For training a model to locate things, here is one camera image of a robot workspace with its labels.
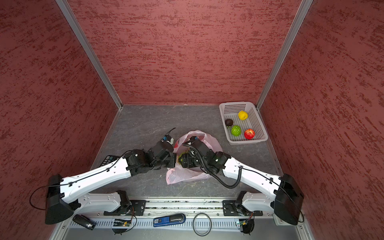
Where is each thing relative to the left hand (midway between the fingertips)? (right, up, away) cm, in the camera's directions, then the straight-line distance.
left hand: (175, 161), depth 74 cm
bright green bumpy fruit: (+37, +14, +23) cm, 46 cm away
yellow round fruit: (+45, +24, +33) cm, 61 cm away
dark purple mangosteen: (+34, +20, +29) cm, 49 cm away
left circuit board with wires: (-27, -30, -2) cm, 41 cm away
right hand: (+4, -1, +1) cm, 5 cm away
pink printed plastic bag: (+2, -4, -6) cm, 8 cm away
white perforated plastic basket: (+38, +28, +39) cm, 61 cm away
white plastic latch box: (+50, -27, -5) cm, 57 cm away
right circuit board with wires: (+36, -30, -3) cm, 47 cm away
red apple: (+46, +12, +23) cm, 53 cm away
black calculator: (-43, -3, +15) cm, 46 cm away
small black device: (-42, -26, -7) cm, 50 cm away
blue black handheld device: (-5, -26, -7) cm, 27 cm away
